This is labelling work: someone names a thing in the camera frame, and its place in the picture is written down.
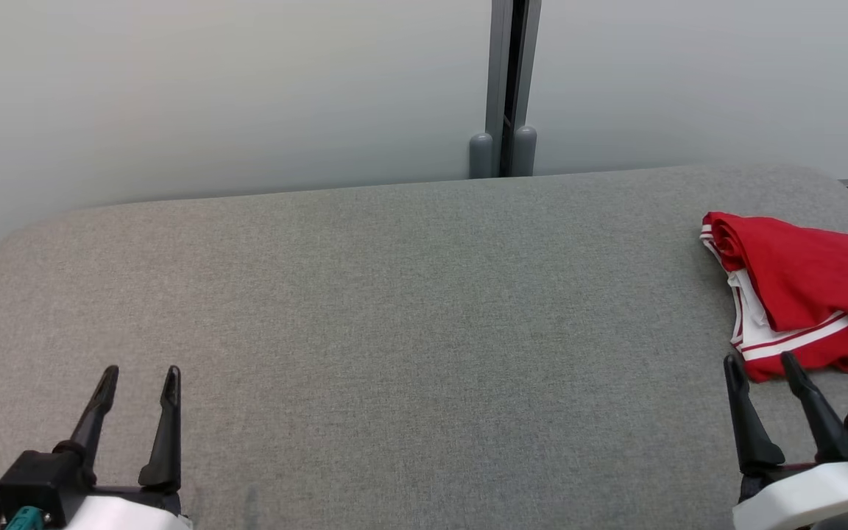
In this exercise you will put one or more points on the white left camera bracket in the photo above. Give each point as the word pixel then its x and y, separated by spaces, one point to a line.
pixel 122 515

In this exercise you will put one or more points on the white camera bracket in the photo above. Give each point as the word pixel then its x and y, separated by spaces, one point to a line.
pixel 799 497
pixel 122 515

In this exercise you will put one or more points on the teal left camera connector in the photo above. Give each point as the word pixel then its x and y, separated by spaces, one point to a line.
pixel 25 520

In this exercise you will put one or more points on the grey partition post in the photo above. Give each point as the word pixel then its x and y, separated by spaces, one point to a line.
pixel 525 151
pixel 481 158

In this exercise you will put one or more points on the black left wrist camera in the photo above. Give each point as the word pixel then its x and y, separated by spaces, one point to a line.
pixel 34 478

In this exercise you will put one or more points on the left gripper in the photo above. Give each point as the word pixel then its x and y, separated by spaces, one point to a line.
pixel 137 493

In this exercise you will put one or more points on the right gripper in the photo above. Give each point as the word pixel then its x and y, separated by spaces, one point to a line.
pixel 751 482

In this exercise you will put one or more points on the white right camera bracket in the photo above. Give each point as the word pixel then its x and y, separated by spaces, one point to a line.
pixel 799 497

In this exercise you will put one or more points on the red white basketball jersey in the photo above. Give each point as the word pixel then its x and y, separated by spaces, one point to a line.
pixel 814 272

